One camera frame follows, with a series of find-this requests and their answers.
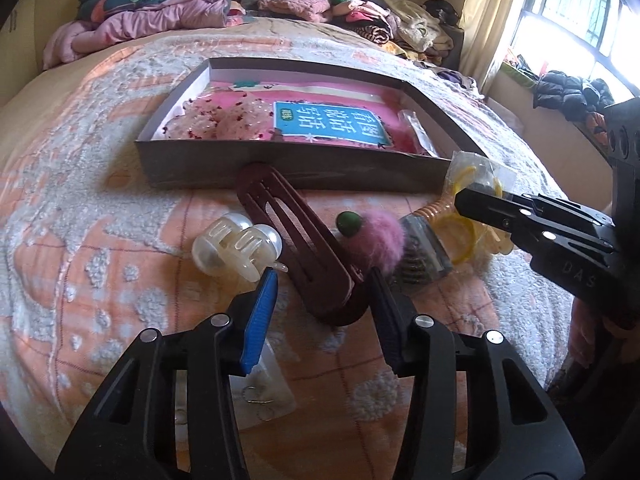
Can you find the beige bed sheet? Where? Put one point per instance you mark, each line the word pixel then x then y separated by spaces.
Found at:
pixel 60 77

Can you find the orange and grey blanket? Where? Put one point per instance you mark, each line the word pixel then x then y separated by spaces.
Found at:
pixel 125 210

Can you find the clear glitter pouch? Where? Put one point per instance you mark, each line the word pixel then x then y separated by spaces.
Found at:
pixel 215 115

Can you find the small clear earring bag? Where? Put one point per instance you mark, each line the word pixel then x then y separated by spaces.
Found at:
pixel 270 390

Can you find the pile of clothes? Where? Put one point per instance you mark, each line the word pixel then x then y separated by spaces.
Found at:
pixel 380 20

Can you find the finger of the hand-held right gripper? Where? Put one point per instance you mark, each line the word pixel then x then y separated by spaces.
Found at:
pixel 487 210
pixel 565 207

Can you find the clear plastic wrapper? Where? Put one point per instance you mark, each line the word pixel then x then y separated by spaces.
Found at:
pixel 417 132

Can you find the grey shallow cardboard box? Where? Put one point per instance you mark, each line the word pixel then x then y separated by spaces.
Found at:
pixel 200 167

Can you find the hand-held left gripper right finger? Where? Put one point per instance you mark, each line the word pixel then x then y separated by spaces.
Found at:
pixel 387 320

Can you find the black bag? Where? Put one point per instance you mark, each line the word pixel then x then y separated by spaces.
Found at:
pixel 440 10

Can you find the maroon snap hair clip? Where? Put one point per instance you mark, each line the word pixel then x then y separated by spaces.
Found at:
pixel 320 270

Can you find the pearl hair claw clip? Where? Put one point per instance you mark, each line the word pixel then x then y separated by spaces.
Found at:
pixel 225 250

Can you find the green cushion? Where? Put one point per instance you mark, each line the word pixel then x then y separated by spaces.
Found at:
pixel 517 72

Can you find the cream curtain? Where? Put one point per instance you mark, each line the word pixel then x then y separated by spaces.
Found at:
pixel 495 20

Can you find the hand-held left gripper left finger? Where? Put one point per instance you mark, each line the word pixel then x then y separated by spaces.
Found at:
pixel 257 320

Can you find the pink book with blue label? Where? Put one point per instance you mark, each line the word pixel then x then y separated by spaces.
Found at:
pixel 330 120

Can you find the barred window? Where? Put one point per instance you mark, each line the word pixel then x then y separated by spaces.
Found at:
pixel 575 10

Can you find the pink quilt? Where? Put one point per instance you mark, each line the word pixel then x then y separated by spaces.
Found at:
pixel 150 22

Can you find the black puffer jacket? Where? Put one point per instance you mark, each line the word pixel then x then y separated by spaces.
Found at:
pixel 565 92

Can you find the folded pink knitted sweater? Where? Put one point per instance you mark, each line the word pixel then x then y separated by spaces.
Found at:
pixel 295 7

